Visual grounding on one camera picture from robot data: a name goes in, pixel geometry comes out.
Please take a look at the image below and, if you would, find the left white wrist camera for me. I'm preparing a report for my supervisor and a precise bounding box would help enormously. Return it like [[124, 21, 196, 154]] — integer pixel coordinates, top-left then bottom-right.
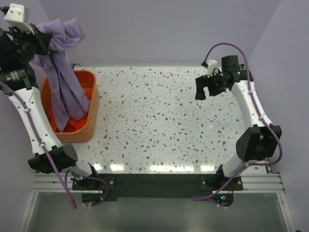
[[0, 3, 35, 34]]

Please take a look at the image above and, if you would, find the orange t shirt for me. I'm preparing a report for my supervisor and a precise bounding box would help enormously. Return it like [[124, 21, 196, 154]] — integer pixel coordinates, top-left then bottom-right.
[[47, 84, 93, 132]]

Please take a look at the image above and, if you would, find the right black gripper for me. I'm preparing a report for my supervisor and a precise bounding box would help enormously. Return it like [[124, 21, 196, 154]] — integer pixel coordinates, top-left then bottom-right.
[[195, 71, 228, 101]]

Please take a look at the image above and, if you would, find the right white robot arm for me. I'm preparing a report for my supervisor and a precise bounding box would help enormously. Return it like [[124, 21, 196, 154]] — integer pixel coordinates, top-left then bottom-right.
[[195, 56, 282, 190]]

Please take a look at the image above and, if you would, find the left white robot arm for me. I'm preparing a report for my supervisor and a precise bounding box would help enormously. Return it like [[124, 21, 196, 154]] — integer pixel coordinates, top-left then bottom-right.
[[0, 27, 100, 189]]

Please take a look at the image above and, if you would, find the purple t shirt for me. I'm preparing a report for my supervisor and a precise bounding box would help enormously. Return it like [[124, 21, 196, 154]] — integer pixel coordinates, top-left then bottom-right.
[[31, 18, 90, 132]]

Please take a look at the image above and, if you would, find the orange plastic bin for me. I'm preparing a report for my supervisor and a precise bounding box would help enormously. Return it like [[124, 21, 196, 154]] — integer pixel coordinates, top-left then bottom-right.
[[41, 70, 99, 143]]

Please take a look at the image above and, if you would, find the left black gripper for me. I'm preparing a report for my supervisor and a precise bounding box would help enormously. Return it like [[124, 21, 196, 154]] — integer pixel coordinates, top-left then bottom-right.
[[9, 22, 52, 62]]

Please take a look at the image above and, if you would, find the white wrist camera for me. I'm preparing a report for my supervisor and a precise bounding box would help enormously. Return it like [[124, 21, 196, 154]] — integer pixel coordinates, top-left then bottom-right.
[[201, 59, 220, 77], [0, 3, 35, 34]]

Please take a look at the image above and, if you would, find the aluminium frame rail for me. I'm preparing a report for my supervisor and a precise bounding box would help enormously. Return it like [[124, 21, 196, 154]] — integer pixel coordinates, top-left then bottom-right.
[[30, 174, 285, 193]]

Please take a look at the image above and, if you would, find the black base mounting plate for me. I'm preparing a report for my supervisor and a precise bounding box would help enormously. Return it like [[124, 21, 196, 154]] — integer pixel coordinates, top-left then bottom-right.
[[71, 174, 244, 206]]

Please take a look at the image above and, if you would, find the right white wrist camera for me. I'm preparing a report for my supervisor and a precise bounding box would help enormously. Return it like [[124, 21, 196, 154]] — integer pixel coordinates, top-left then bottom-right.
[[201, 59, 220, 77]]

